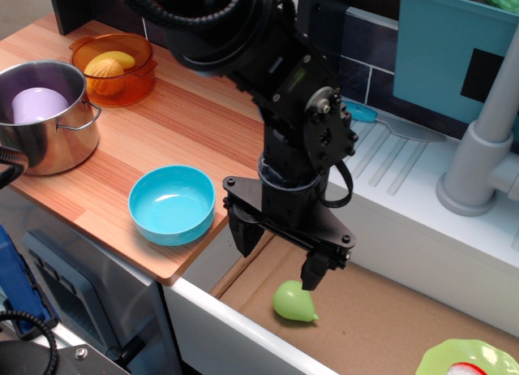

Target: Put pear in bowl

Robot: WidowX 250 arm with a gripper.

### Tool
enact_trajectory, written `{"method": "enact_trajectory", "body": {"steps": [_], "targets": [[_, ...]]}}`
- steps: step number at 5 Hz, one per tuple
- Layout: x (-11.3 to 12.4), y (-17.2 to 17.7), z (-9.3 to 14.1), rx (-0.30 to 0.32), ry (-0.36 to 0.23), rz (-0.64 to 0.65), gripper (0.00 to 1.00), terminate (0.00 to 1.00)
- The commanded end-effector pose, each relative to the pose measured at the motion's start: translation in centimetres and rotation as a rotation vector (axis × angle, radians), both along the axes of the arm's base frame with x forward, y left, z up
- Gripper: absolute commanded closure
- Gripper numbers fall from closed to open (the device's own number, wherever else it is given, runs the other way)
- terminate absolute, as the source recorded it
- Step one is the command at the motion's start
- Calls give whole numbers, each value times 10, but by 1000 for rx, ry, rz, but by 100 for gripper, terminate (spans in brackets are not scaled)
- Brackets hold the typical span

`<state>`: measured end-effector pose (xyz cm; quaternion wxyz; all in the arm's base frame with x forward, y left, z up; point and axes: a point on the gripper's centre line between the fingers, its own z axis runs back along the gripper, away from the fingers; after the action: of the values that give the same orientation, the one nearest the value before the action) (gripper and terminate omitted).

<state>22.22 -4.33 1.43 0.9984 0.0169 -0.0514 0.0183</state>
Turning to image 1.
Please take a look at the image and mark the blue plastic bowl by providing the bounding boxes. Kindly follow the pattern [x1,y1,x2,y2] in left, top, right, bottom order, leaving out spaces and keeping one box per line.
[128,165,216,247]

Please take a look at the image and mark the grey toy oven door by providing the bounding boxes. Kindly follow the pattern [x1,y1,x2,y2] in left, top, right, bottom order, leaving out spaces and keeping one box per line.
[22,230,182,374]

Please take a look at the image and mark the black braided cable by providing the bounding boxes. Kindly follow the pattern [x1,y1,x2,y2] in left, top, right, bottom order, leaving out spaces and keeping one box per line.
[0,309,58,375]

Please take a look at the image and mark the green toy pear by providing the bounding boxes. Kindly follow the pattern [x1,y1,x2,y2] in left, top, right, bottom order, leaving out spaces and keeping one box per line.
[272,280,320,322]

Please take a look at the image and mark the grey toy faucet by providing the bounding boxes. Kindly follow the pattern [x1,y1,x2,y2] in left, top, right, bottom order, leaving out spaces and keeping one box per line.
[436,33,518,217]

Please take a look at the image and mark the brown cardboard sheet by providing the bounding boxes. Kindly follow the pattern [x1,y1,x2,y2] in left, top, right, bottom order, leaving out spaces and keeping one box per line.
[212,237,518,374]

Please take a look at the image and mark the orange toy corn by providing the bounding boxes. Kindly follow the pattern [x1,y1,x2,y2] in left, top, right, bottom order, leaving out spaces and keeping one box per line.
[87,58,124,97]

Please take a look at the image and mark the stainless steel pot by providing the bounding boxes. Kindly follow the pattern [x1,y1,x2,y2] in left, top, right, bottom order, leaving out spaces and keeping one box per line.
[1,60,101,175]

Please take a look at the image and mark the yellow toy banana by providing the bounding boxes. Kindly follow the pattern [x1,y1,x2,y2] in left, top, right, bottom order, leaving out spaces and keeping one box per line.
[84,50,135,75]

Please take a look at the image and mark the orange transparent plastic pot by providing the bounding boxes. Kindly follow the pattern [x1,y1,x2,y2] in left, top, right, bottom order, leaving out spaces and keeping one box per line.
[70,33,157,106]

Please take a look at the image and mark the lilac plastic cup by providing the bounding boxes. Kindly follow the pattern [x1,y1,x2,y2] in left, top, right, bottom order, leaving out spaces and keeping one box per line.
[11,88,70,124]

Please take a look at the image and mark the blue handled grey spatula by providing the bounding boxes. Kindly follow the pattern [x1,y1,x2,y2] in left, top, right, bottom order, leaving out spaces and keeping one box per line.
[344,101,446,143]

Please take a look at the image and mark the green plastic plate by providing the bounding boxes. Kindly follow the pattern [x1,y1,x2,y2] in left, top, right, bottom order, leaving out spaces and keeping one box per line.
[415,338,518,375]

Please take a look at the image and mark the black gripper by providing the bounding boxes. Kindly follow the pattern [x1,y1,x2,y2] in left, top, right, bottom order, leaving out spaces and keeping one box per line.
[222,165,354,291]

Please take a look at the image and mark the teal storage box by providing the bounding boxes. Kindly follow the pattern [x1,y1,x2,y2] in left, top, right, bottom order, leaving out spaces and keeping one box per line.
[393,0,518,139]

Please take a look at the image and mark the blue clamp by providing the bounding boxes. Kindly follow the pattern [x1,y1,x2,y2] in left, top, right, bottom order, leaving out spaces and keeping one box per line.
[1,227,58,329]

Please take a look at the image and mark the red white toy food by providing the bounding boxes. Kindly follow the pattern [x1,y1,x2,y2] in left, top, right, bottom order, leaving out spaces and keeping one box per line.
[446,362,487,375]

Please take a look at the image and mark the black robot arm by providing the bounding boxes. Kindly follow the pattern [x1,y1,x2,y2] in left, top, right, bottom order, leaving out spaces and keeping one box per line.
[123,0,358,291]

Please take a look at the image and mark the black metal bracket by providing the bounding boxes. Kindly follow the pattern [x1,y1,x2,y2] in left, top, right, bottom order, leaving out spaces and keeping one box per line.
[0,339,131,375]

